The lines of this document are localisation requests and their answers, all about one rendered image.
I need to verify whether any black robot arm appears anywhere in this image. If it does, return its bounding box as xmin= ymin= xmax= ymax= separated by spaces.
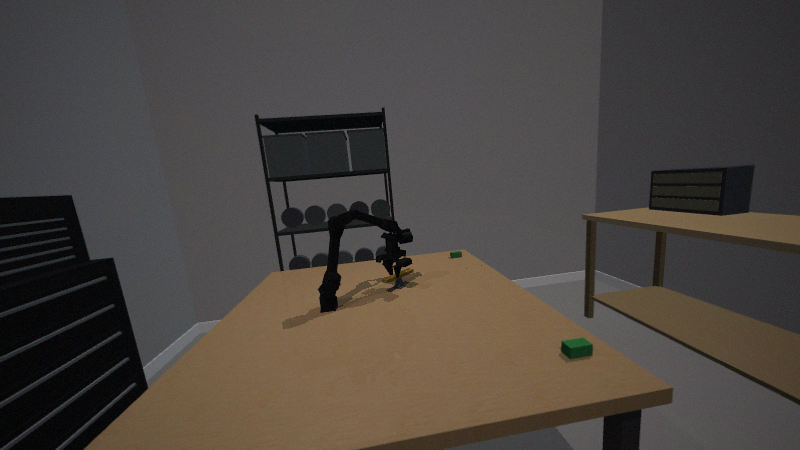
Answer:
xmin=318 ymin=209 xmax=413 ymax=313

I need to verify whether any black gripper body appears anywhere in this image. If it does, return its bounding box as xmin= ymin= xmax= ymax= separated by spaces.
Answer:
xmin=376 ymin=246 xmax=412 ymax=267

